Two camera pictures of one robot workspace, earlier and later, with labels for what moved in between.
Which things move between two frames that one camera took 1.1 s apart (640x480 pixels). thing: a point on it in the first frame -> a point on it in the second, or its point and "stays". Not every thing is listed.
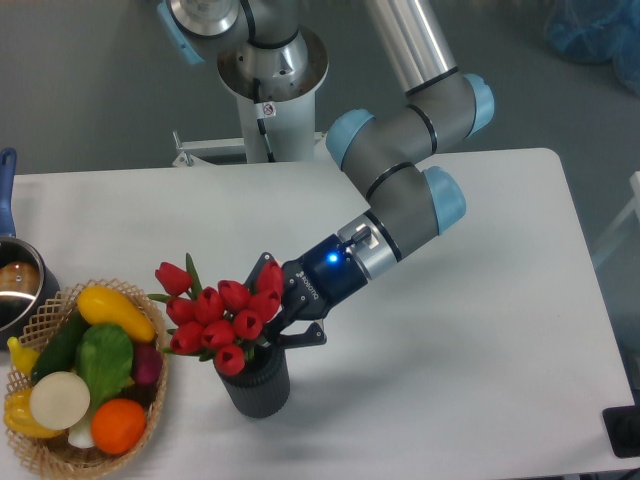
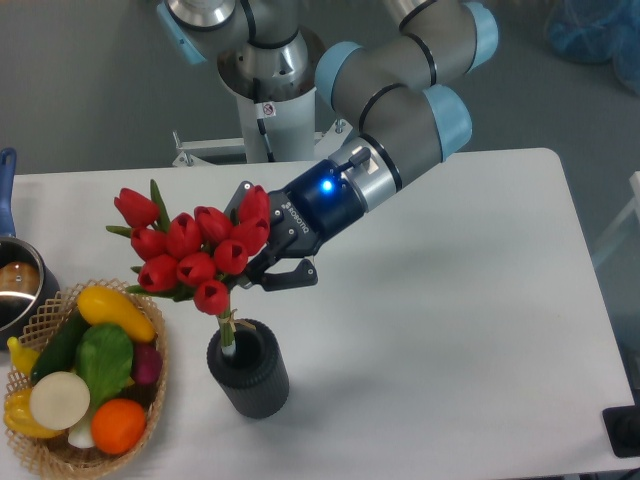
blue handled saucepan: [27, 288] stays
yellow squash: [98, 305] stays
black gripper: [319, 278] -> [318, 206]
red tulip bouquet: [217, 323] -> [203, 252]
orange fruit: [117, 426] stays
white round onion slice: [59, 400] stays
